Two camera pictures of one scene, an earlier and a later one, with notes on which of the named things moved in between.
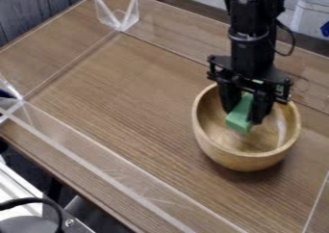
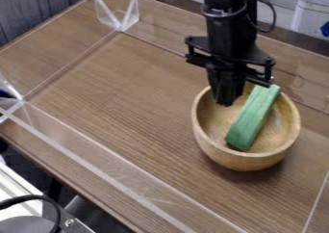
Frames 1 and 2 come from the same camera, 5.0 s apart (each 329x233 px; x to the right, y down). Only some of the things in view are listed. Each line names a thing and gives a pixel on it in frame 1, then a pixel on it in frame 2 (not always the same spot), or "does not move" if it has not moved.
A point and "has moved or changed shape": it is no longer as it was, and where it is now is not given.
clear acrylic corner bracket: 108,17 does not move
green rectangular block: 239,118 has moved or changed shape
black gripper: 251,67 -> 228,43
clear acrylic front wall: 101,170 does not move
